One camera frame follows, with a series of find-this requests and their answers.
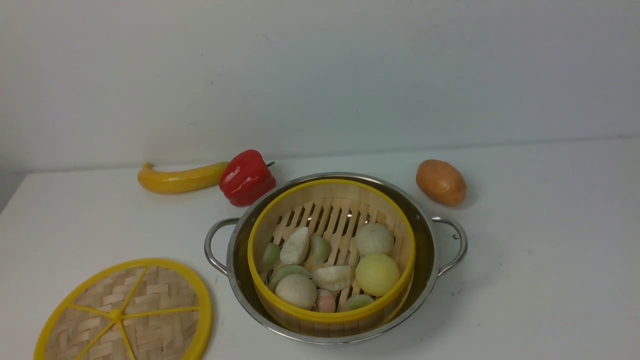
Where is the yellow rimmed bamboo steamer basket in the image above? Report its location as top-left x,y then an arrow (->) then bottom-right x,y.
246,177 -> 417,337

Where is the green dumpling lower left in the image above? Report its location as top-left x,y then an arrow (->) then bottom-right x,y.
268,264 -> 313,292

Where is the white crescent dumpling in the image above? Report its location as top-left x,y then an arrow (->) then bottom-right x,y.
311,265 -> 355,292
279,227 -> 311,265

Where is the green dumpling far left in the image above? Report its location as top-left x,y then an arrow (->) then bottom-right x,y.
259,243 -> 281,273

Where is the green dumpling centre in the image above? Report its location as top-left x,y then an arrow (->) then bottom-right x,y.
310,235 -> 332,265

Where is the pink small dumpling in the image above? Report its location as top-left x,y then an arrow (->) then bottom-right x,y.
314,289 -> 336,313

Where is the red toy bell pepper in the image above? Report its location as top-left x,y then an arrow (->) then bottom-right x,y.
218,149 -> 277,208

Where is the green dumpling near right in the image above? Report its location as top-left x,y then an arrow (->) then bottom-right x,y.
340,294 -> 375,312

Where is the white crescent dumpling centre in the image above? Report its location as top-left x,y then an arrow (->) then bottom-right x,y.
311,265 -> 355,292

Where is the white round bun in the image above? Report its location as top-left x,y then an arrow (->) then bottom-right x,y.
275,273 -> 317,310
353,222 -> 394,256

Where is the yellow woven bamboo steamer lid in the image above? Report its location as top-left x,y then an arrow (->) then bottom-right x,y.
33,258 -> 214,360

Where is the white round bun near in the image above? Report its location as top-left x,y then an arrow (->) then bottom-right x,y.
275,273 -> 317,310

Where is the stainless steel pot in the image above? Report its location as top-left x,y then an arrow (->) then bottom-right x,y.
204,172 -> 468,346

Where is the white crescent dumpling upper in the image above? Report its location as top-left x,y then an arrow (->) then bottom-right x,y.
279,227 -> 311,265

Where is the yellow round bun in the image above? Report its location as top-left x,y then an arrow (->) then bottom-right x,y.
355,253 -> 401,297

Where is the white round bun far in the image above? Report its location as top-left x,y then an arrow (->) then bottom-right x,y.
353,222 -> 394,256

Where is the green dumpling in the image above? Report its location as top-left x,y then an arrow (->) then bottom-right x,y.
310,235 -> 332,265
340,294 -> 375,312
259,243 -> 281,273
268,264 -> 313,292

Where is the brown toy potato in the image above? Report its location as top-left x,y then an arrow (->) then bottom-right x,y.
415,159 -> 467,207

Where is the yellow toy banana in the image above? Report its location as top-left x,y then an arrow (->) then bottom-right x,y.
137,161 -> 229,195

